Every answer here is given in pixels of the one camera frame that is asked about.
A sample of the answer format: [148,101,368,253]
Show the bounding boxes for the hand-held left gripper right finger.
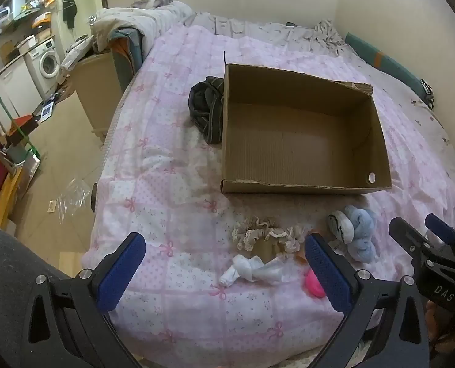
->
[305,233,430,368]

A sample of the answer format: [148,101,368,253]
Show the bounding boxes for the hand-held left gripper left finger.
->
[21,232,147,368]

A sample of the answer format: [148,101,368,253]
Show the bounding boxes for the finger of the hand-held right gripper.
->
[388,217,430,266]
[425,213,455,245]

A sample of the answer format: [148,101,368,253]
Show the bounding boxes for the pink sock ball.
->
[304,268,325,299]

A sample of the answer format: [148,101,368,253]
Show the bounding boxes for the blue fluffy sock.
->
[328,205,378,262]

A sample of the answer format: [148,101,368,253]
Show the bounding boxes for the beige lace scrunchie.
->
[232,217,307,263]

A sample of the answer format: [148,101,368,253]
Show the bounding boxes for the white sock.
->
[219,255,289,287]

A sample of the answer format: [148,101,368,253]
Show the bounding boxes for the cardboard box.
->
[220,51,392,196]

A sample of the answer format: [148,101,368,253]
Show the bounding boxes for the person's right hand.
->
[425,301,455,354]

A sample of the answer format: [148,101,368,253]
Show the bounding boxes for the clear plastic bag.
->
[54,179,93,224]

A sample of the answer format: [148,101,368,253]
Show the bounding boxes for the person's left leg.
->
[0,225,98,368]

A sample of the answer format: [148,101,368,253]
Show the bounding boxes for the black and white patterned cloth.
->
[420,79,437,110]

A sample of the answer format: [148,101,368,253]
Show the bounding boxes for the teal bolster pillow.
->
[344,32,427,94]

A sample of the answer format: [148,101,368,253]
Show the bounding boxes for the orange box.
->
[5,114,39,147]

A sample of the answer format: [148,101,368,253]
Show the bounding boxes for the blue and white leaflet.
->
[39,101,56,122]

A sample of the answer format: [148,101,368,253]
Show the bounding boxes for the brown bedside box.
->
[70,51,123,143]

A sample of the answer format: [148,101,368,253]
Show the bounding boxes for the dark denim garment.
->
[188,76,225,146]

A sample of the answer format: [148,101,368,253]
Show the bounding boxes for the grey patterned cloth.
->
[312,19,346,48]

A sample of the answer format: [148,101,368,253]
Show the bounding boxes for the teal and orange folded blanket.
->
[110,28,156,90]

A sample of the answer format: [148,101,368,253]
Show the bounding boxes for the white washing machine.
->
[29,39,62,90]

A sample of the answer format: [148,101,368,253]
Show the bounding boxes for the white crumpled duvet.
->
[90,1,194,52]

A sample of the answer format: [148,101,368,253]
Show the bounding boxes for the grey bed sheet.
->
[185,11,347,52]

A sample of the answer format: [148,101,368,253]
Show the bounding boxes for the black hanging garment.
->
[62,0,77,30]

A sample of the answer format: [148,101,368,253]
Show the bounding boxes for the yellow wooden frame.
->
[0,157,24,231]

